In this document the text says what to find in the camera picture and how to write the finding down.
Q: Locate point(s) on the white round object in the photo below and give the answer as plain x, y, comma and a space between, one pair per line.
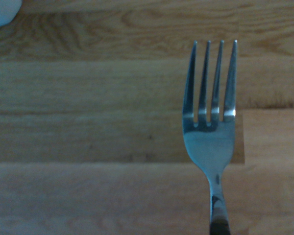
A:
0, 11

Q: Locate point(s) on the silver metal fork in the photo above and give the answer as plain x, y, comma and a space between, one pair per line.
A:
209, 144

